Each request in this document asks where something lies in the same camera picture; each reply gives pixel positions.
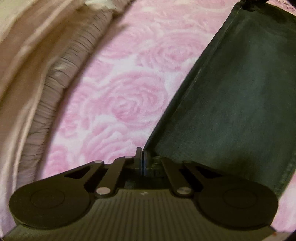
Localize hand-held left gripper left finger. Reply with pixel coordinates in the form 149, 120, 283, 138
63, 147, 144, 197

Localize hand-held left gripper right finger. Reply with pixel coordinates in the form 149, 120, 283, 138
144, 149, 228, 197

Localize dark blue jeans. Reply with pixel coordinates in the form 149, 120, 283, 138
144, 0, 296, 197

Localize pink floral blanket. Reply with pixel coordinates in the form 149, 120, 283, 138
38, 0, 296, 234

